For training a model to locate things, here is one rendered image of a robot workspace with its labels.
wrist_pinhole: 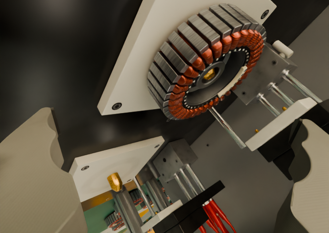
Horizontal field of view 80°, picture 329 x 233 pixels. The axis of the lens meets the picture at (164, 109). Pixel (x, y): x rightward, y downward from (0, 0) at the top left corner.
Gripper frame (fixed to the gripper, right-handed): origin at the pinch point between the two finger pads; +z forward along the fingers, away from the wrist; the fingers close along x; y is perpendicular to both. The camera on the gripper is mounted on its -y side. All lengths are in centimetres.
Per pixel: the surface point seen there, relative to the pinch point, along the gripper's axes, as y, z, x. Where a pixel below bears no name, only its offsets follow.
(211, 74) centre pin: 0.6, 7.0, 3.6
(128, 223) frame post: 42.0, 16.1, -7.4
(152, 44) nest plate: -2.3, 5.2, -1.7
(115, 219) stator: 68, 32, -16
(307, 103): 1.8, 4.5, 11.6
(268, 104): 7.4, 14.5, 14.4
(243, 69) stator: 0.2, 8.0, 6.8
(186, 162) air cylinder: 22.8, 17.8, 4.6
